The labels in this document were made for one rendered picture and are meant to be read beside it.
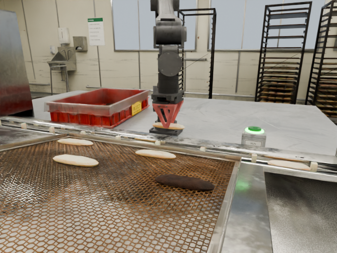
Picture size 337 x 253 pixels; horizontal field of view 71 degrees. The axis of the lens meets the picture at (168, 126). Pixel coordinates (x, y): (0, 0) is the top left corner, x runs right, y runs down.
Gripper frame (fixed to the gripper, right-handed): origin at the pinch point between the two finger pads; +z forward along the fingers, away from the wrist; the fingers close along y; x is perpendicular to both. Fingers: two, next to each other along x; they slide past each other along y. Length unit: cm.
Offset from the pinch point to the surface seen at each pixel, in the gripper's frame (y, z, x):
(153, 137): 5.3, 7.0, 7.2
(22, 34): 441, -70, 583
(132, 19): 440, -92, 247
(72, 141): -17.0, 2.3, 20.3
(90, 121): 17.0, 7.9, 41.9
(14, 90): 15, -4, 80
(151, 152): -16.3, 2.4, -1.8
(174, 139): 5.5, 7.0, 0.0
